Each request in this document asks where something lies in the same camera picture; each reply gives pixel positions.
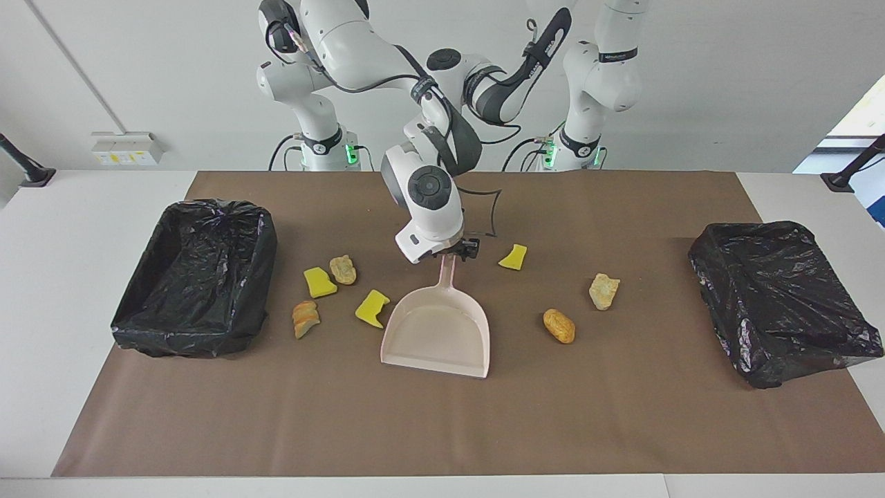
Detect yellow trapezoid sponge piece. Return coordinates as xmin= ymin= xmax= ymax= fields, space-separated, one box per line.
xmin=304 ymin=266 xmax=339 ymax=299

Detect golden brown bread roll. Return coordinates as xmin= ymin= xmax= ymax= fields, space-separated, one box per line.
xmin=543 ymin=308 xmax=576 ymax=344

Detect bright window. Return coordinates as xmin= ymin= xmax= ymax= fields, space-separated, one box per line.
xmin=793 ymin=80 xmax=885 ymax=174

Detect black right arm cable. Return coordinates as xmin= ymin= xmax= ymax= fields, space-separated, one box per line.
xmin=266 ymin=17 xmax=503 ymax=237

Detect sliced toasted bread piece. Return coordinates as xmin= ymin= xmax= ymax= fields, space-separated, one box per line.
xmin=292 ymin=300 xmax=321 ymax=340

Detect black left base cables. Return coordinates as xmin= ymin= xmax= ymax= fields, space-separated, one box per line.
xmin=503 ymin=107 xmax=569 ymax=172

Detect black bag lined bin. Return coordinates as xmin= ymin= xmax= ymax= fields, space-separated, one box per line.
xmin=111 ymin=199 xmax=279 ymax=358
xmin=688 ymin=221 xmax=884 ymax=389

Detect white wall socket box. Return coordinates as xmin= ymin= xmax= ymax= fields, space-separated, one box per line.
xmin=91 ymin=131 xmax=165 ymax=166

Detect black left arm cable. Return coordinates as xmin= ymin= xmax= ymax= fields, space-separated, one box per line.
xmin=481 ymin=8 xmax=573 ymax=145

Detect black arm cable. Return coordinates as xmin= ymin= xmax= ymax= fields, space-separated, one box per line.
xmin=481 ymin=8 xmax=573 ymax=145
xmin=266 ymin=17 xmax=503 ymax=237

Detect black right base cable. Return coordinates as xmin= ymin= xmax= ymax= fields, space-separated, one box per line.
xmin=268 ymin=133 xmax=305 ymax=172

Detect yellow notched sponge piece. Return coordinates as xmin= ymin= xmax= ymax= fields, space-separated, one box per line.
xmin=355 ymin=289 xmax=391 ymax=329

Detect pink plastic dustpan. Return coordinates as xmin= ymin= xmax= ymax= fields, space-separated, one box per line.
xmin=380 ymin=253 xmax=492 ymax=379

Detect brown table mat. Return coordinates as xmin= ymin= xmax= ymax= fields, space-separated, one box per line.
xmin=52 ymin=171 xmax=885 ymax=478

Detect pale crusty bread chunk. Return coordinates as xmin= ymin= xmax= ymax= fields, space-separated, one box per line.
xmin=589 ymin=273 xmax=621 ymax=311

